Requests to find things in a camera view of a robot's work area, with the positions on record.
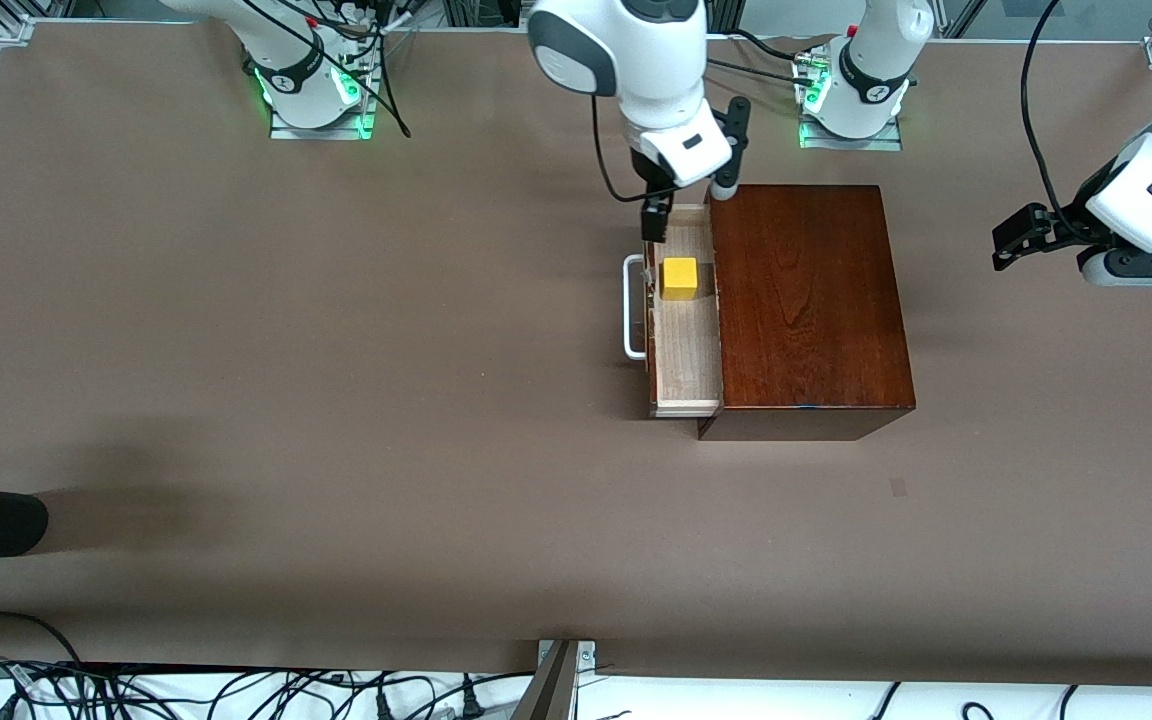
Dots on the yellow cube block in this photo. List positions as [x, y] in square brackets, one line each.
[680, 275]

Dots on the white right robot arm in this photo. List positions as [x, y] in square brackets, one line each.
[626, 50]

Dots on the dark brown wooden cabinet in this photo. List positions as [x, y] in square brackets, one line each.
[806, 300]

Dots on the brown table cover sheet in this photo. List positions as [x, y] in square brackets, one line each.
[336, 400]

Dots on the black power plug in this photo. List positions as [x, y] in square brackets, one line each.
[471, 705]
[383, 706]

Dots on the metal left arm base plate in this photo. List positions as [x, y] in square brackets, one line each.
[851, 143]

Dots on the silver bracket plate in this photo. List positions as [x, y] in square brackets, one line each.
[586, 655]

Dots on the grey metal post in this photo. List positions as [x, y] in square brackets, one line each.
[548, 690]

